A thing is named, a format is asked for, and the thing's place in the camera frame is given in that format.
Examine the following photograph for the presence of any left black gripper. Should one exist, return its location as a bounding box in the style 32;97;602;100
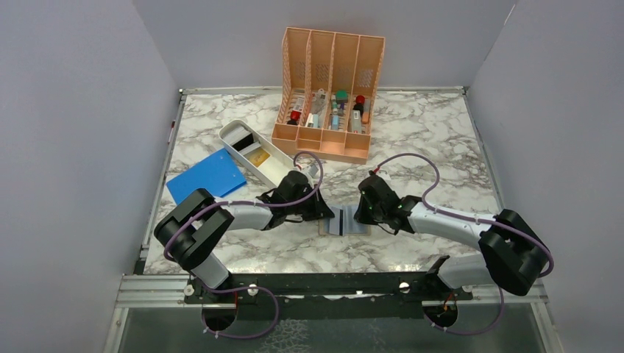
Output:
286;184;335;221

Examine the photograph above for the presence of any beige card holder wallet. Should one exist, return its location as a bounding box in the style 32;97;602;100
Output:
319;204;371;236

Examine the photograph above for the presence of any white oblong tray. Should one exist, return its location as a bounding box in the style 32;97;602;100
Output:
218;120;297;188

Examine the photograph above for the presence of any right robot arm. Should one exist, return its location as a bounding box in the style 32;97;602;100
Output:
354;174;550;299

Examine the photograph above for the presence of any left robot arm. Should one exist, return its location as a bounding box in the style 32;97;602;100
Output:
153;171;335;302

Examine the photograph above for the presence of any gold card in tray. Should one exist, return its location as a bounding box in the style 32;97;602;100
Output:
247;148;271;168

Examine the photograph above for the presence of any black card in tray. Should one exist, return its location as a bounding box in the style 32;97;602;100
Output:
233;134;255;153

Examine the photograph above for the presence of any white card in tray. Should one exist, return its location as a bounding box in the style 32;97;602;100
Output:
222;126;249;145

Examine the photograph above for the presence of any orange marker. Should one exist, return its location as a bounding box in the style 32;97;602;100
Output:
361;99;371;124

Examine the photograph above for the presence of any red capped item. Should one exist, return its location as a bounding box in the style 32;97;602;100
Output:
287;110;302;126

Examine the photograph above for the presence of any blue notebook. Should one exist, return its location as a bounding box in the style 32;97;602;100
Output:
166;149;247;204

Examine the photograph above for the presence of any red black bottle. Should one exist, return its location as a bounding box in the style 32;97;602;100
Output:
353;95;366;115

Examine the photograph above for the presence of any green capped bottle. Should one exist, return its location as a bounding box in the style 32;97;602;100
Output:
333;90;349;104

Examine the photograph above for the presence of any peach desk organizer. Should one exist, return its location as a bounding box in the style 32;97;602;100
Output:
272;27;386;164

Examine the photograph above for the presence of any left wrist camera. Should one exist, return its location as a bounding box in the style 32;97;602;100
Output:
305;164;319;178

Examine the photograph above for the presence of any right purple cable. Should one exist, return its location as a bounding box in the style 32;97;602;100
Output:
372;152;556;279

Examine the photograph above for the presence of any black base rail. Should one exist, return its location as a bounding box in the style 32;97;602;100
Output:
183;272;472;321

